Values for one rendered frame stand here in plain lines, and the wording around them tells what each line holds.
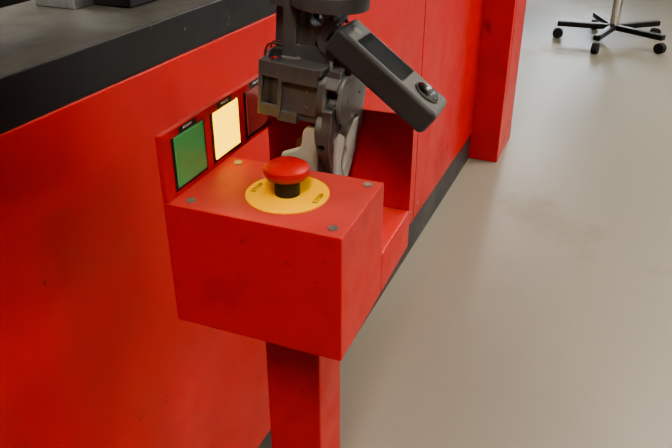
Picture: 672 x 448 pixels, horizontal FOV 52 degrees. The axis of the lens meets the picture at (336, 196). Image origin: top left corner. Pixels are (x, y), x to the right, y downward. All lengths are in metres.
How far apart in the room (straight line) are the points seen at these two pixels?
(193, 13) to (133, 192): 0.22
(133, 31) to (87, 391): 0.39
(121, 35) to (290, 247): 0.31
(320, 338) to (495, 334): 1.16
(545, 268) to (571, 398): 0.50
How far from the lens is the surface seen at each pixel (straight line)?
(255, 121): 0.70
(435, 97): 0.62
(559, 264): 2.03
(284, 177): 0.57
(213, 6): 0.88
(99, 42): 0.73
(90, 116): 0.72
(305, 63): 0.63
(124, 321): 0.84
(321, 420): 0.77
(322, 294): 0.56
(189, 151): 0.60
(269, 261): 0.57
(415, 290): 1.84
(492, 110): 2.53
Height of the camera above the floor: 1.05
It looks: 27 degrees down
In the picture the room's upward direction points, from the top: straight up
